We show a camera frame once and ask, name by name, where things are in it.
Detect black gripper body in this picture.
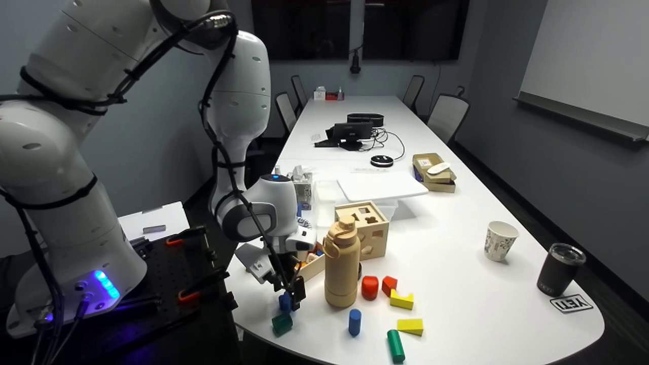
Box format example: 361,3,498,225
265,235,305,282

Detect green rounded-top block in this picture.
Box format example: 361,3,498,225
270,310,294,338

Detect blue cylinder block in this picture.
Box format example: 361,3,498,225
346,307,364,338

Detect red rounded block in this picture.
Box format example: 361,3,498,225
359,275,381,303

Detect red angular block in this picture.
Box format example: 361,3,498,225
379,275,400,299

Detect wooden shape sorter box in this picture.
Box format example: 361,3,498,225
332,200,392,262

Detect yellow arch block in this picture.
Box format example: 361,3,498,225
388,288,416,313

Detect green cylinder block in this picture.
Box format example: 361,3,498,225
386,329,408,365

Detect yellow rectangular block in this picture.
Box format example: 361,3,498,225
396,317,426,338

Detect shallow wooden box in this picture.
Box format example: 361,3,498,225
411,151,459,194

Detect white eraser block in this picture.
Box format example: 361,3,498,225
424,161,455,178

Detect tan insulated bottle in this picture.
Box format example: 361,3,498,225
323,214,366,313

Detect black robot mounting cart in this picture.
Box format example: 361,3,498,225
0,225,239,365

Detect black round puck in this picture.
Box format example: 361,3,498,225
369,153,396,171

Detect black electronic device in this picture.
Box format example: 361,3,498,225
312,112,388,153

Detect grey office chair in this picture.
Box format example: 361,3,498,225
272,89,300,135
426,91,472,146
402,73,428,112
291,73,312,110

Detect white paper sheet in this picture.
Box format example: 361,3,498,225
117,202,191,244

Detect patterned white paper cup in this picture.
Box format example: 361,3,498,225
482,220,522,266

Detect dark metal tumbler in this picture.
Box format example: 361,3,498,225
535,242,589,299

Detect black and white label sticker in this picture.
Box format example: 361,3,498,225
547,294,597,314

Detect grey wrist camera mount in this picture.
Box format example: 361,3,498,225
234,242,276,284

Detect black hanging wall device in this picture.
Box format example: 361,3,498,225
348,43,364,78

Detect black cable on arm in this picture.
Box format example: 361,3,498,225
0,12,300,292

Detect white wall whiteboard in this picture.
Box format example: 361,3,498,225
516,0,649,145

